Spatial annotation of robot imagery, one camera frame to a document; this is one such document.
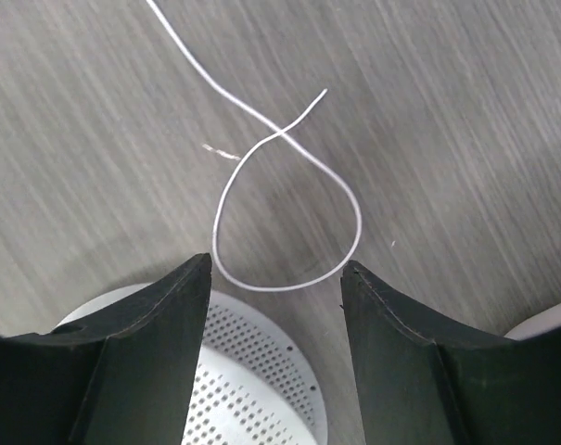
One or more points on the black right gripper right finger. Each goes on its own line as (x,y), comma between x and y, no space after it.
(424,378)

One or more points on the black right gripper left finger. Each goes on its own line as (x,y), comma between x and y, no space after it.
(120,375)

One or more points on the white perforated cable spool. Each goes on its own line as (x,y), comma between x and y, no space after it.
(252,383)

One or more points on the white plastic fruit basket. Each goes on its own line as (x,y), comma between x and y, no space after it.
(540,323)

